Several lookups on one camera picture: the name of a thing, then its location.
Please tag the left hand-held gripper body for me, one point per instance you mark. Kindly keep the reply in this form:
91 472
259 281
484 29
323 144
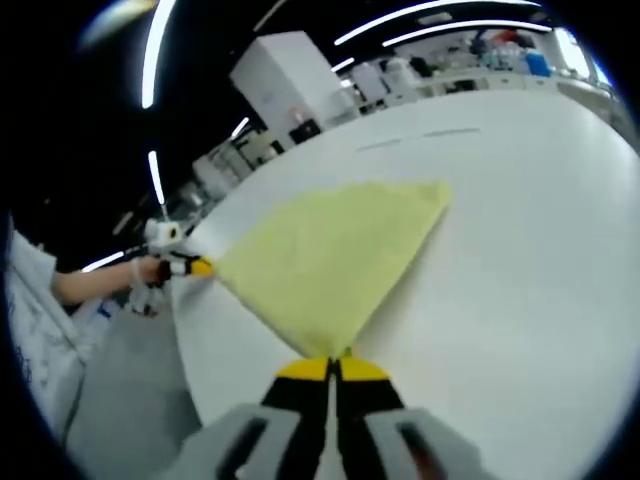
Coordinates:
162 237

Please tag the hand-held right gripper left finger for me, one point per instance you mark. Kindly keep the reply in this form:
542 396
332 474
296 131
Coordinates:
295 425

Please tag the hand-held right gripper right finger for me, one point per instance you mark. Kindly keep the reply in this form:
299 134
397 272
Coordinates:
370 425

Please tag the yellow blue black garment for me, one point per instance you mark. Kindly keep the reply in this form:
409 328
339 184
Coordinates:
325 260

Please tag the person's left hand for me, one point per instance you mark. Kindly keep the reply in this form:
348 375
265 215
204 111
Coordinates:
150 272

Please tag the white ceiling light strip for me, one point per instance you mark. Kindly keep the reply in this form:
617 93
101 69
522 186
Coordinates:
155 55
450 29
102 262
240 127
400 19
156 175

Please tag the white storage cabinets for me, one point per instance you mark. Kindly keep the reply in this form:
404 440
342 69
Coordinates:
230 165

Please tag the white printed t-shirt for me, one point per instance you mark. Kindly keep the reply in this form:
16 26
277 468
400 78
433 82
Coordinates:
35 325

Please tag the black box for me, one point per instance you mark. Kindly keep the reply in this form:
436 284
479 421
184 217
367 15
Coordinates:
305 132

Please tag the white square pillar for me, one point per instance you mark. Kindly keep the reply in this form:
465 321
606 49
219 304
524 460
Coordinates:
290 75

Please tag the long white lab workbench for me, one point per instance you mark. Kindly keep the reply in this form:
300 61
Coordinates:
475 85

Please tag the blue container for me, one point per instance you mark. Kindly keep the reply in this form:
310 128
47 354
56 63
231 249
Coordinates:
537 65

